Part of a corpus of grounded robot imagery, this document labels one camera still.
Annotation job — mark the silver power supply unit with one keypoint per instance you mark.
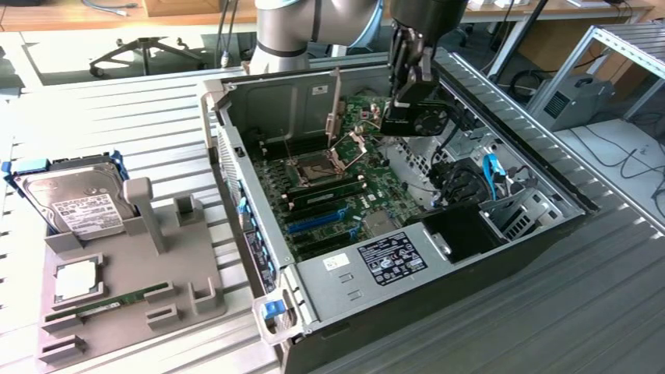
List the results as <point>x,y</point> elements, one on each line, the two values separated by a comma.
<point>337,300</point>

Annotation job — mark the green motherboard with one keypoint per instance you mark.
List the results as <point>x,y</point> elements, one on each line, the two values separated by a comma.
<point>384,183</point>

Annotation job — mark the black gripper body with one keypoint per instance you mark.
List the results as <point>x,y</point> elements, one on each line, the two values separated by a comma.
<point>425,15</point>

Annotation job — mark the brown cardboard box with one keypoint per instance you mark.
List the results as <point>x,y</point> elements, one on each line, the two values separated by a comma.
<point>181,7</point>

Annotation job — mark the silver hard disk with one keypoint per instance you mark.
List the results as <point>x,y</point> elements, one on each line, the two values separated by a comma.
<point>77,210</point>

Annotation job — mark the CPU socket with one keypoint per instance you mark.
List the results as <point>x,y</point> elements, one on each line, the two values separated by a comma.
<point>314,171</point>

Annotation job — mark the thin locking lever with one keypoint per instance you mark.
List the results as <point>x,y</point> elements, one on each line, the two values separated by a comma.
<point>285,146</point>

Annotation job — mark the low-profile graphics card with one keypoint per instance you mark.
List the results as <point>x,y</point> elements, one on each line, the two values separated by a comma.
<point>358,109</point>

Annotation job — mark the grey controller box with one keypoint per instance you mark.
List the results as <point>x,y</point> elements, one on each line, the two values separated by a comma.
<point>581,105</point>

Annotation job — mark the silver CPU chip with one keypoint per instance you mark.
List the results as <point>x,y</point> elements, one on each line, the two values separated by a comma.
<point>77,280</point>

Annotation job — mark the grey parts rack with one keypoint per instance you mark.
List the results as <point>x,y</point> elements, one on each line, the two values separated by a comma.
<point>129,269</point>

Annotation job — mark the black office chair base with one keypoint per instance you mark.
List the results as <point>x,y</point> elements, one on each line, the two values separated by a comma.
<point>148,43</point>

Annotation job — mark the open black PC case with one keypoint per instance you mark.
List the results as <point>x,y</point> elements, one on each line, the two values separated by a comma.
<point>468,311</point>

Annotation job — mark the blue expansion slot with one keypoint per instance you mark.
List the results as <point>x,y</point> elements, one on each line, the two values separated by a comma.
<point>314,224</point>

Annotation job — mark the light wooden desk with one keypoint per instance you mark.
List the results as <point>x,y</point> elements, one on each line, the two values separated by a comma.
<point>52,21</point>
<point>572,11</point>

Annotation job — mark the silver drive cage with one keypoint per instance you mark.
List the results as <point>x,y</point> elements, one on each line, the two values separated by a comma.
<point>410,167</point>

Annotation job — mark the green RAM stick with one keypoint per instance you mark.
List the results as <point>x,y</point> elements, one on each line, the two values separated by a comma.
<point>116,300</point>

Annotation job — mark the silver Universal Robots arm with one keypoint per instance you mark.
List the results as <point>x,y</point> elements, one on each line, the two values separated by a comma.
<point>280,31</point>

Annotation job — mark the blue case release latch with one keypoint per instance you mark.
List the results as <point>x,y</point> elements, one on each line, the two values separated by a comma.
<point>272,309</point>

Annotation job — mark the silver disk bay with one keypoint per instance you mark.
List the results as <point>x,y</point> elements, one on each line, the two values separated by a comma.
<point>520,222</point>

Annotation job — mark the empty black RAM slot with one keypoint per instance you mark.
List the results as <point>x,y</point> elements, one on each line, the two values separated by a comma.
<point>318,183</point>
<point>321,189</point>

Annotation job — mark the black RAM stick white label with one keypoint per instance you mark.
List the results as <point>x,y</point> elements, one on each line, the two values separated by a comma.
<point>324,196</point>

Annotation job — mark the metal socket cover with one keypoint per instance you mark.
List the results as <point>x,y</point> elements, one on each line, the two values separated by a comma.
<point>361,147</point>

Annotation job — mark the silver chipset heatsink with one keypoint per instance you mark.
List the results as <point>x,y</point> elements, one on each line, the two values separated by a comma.
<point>380,225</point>

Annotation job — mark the blue disk caddy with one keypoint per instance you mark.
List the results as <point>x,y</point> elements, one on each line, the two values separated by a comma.
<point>30,166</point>

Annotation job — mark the aluminium slat table frame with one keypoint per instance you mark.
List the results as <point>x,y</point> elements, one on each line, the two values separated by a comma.
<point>638,43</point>

